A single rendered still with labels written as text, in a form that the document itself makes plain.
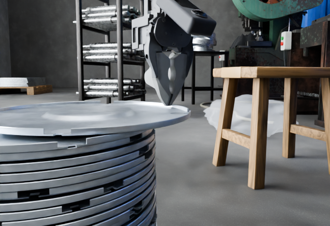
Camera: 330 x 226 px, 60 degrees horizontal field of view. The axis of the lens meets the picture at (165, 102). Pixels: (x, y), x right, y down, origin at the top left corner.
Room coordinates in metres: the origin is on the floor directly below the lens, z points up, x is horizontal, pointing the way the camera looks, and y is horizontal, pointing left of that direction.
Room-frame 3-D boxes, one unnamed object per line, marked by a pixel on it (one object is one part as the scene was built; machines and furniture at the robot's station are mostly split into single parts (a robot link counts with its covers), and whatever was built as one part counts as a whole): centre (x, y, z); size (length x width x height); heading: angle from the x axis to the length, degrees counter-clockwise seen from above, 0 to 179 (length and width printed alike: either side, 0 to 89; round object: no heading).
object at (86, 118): (0.41, 0.11, 0.25); 0.29 x 0.29 x 0.01
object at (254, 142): (0.91, -0.36, 0.16); 0.34 x 0.24 x 0.34; 109
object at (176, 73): (0.51, -0.01, 0.30); 0.06 x 0.03 x 0.09; 34
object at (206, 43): (3.18, -0.42, 0.40); 0.45 x 0.40 x 0.79; 14
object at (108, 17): (2.23, 0.41, 0.47); 0.46 x 0.43 x 0.95; 72
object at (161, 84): (0.49, 0.02, 0.30); 0.06 x 0.03 x 0.09; 34
